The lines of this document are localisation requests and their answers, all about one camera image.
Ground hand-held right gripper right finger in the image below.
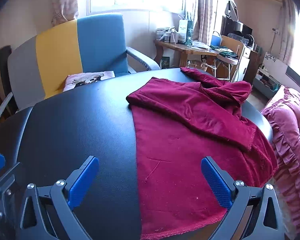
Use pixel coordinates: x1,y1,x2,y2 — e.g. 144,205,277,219
201,156,286,240

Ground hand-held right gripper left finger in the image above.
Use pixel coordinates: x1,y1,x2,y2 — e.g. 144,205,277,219
19,156,100,240

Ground dark red garment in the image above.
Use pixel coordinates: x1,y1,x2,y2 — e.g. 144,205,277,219
126,67,279,240

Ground pink ruffled bedding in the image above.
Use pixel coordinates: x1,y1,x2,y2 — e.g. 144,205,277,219
261,85,300,238

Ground pink fox print cushion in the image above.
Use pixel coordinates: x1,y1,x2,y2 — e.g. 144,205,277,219
62,70,115,92

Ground white cabinet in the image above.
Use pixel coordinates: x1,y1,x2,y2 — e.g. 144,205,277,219
236,45,258,83

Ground blue folding chair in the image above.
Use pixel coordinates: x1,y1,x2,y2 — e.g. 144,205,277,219
210,31,241,81

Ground grey yellow blue sofa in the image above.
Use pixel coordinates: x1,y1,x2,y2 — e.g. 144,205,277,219
0,13,162,130

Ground wooden desk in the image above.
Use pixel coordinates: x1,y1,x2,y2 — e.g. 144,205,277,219
154,40,219,68

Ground white flower print box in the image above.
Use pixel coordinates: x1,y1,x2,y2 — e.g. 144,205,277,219
263,52,288,68

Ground green gift bag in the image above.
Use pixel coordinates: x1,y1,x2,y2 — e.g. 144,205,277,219
184,20,196,46

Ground black appliance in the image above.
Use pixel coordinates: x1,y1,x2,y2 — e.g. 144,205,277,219
221,15,253,43

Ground white paper bag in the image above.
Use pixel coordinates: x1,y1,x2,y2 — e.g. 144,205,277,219
177,14,188,44

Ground pink patterned curtain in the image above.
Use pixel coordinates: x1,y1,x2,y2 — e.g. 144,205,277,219
51,0,80,27
191,0,221,45
279,0,300,66

